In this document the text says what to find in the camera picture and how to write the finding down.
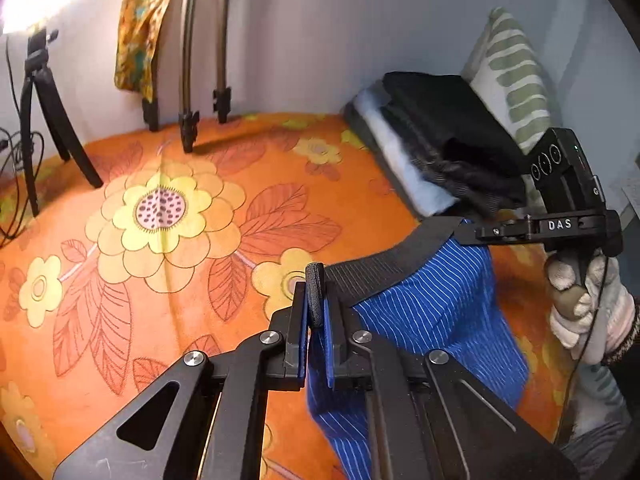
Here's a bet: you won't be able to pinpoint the blue striped pants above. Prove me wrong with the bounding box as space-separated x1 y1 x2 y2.
307 218 528 479

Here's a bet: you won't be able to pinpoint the white gloved right hand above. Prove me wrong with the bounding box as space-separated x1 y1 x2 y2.
544 250 639 365

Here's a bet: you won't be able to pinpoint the grey tweed folded garment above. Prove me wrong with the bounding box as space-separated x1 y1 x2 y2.
342 102 482 221

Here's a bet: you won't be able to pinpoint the light blue folded garment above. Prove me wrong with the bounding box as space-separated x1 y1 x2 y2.
344 80 458 219

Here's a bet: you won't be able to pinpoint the green striped white pillow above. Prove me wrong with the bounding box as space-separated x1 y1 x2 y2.
461 6 551 153

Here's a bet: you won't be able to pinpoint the black folded garment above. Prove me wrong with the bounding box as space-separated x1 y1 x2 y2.
381 72 527 218

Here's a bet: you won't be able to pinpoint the bronze large tripod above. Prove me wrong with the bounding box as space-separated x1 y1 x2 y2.
142 0 239 155

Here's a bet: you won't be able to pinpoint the black small tripod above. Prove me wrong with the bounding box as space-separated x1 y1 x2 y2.
20 27 103 217

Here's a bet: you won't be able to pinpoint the yellow floral cloth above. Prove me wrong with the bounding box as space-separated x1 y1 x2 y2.
114 0 170 102

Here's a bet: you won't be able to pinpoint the black cable bundle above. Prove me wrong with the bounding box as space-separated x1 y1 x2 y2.
0 34 47 248

